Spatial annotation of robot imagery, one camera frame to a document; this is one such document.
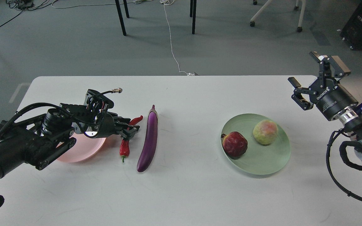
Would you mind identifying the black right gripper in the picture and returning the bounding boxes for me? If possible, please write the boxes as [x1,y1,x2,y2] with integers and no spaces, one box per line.
[288,51,358,121]

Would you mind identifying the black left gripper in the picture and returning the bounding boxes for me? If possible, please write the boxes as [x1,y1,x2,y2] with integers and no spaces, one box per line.
[85,112,140,140]

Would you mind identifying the red chili pepper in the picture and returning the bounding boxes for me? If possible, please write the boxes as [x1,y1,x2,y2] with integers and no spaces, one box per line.
[119,115,143,163]

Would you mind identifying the purple eggplant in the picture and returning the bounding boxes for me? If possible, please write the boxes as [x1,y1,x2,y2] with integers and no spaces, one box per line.
[137,105,158,173]

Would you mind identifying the green pink peach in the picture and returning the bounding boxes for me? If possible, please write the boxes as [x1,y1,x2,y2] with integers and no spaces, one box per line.
[252,120,278,145]

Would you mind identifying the red pomegranate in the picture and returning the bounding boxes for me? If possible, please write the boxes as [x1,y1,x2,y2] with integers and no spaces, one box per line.
[220,131,248,159]

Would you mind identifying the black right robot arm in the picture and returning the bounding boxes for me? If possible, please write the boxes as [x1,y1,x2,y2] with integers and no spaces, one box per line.
[288,51,362,202]

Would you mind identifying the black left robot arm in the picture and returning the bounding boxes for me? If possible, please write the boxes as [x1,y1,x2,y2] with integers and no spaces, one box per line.
[0,88,140,207]

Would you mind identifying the pink plate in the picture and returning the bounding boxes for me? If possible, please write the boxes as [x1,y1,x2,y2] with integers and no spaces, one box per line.
[57,133,106,163]

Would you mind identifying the white office chair base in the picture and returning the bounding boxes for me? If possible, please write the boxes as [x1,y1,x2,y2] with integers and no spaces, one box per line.
[250,0,306,33]

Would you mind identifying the green plate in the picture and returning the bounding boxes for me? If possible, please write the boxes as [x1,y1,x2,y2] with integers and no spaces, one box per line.
[222,113,291,176]

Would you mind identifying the black table legs left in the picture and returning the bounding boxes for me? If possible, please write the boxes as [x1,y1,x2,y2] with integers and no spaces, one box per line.
[115,0,130,36]

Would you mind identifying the black table legs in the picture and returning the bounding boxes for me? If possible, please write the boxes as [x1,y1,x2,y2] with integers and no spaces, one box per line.
[189,0,197,35]
[115,0,130,36]

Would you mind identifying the black table legs right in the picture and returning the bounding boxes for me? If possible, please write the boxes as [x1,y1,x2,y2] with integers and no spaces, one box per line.
[189,0,197,35]

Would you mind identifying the white floor cable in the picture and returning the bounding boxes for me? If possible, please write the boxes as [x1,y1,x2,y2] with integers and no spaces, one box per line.
[160,0,195,76]

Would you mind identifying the black floor cables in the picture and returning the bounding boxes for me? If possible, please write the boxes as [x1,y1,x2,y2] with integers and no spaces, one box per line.
[0,0,59,36]

